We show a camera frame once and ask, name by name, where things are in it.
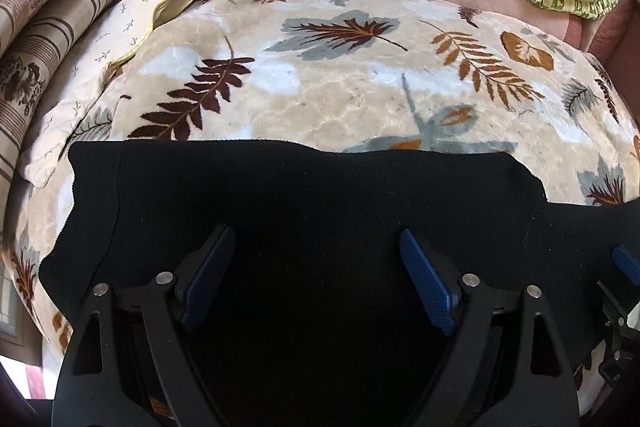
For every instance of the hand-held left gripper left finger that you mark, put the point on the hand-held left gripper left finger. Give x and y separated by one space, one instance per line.
207 279

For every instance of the cream sprig print pillow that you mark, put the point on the cream sprig print pillow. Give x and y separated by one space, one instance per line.
105 42

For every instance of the leaf print plush blanket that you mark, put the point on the leaf print plush blanket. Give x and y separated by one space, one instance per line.
350 72

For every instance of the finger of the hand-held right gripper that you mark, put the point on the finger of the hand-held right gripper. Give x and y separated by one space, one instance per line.
629 264
611 307

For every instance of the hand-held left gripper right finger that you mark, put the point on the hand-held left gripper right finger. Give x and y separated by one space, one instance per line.
430 282

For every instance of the black pants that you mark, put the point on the black pants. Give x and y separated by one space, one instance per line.
310 207

